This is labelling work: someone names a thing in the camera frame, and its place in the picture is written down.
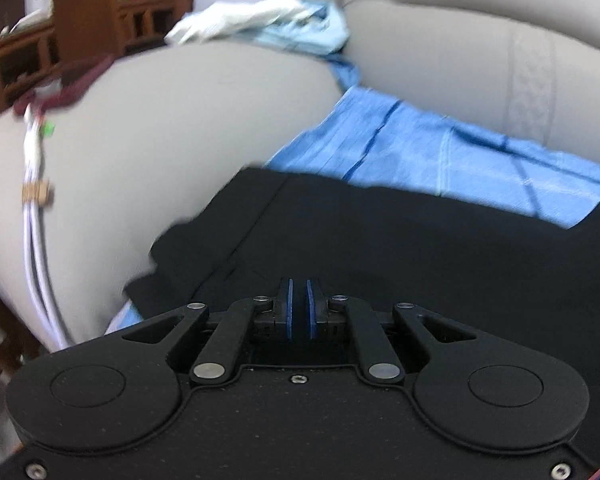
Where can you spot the grey leather sofa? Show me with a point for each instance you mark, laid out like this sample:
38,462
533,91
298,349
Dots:
180,135

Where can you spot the brown wooden frame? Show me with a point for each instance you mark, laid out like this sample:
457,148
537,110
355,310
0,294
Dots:
0,340

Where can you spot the white cloth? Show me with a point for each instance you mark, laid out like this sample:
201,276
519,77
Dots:
230,15

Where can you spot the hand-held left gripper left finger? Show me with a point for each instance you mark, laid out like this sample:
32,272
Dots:
290,310

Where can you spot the wooden cabinet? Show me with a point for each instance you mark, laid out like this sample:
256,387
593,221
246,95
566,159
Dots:
145,20

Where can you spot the blue checked blanket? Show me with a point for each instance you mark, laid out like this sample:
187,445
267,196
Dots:
405,145

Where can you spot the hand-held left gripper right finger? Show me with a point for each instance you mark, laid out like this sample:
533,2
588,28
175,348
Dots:
310,310

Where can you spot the black pants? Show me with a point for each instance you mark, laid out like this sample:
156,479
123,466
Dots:
380,240

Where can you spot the light blue cloth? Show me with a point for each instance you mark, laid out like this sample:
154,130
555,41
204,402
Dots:
310,35

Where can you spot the maroon cloth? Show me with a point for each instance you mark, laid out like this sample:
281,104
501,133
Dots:
75,85

